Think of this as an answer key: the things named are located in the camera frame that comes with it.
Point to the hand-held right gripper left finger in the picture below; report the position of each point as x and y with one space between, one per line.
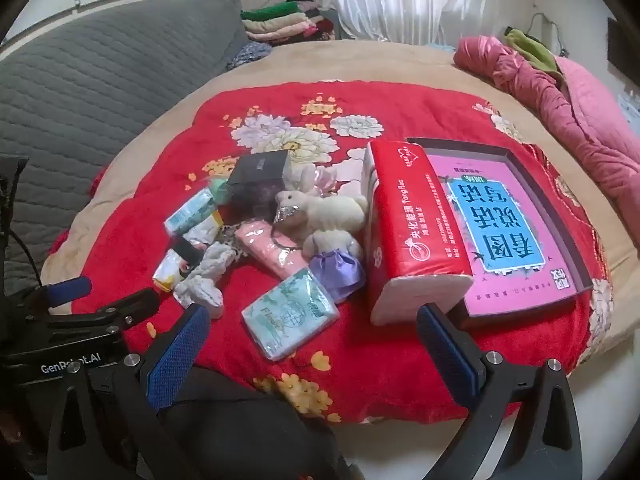
177 355

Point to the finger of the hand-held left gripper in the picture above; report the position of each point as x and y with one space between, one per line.
70 290
135 306

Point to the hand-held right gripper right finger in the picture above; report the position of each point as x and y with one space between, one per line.
445 355

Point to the small yellow tissue pack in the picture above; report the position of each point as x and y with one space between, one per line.
167 272

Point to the small white tissue pack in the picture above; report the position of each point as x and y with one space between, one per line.
202 232

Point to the small teal tissue pack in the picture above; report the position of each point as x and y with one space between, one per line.
187 215

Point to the large teal tissue pack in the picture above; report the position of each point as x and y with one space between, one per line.
290 315

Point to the pink towel packet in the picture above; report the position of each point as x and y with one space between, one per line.
265 250

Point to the red tissue pack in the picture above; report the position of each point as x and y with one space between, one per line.
410 220

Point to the dark shallow box tray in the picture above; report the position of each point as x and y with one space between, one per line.
557 220

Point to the black box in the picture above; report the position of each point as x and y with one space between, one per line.
257 180

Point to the white rabbit plush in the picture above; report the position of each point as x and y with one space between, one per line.
330 212

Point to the pink book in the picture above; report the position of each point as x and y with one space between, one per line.
500 240

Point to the mint green cloth item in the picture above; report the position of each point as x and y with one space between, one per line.
217 186

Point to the red floral blanket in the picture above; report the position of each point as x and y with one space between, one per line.
425 120

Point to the pink quilt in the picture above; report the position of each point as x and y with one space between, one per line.
575 120

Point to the blue patterned cloth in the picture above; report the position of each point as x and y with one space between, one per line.
247 54

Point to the white desk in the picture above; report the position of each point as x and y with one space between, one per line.
631 107

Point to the beige bed blanket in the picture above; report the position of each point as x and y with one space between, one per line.
350 60

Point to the green cloth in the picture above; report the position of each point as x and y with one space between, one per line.
535 52

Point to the stack of folded clothes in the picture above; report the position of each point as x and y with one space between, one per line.
280 22

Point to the white curtain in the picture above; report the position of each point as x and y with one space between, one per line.
400 0

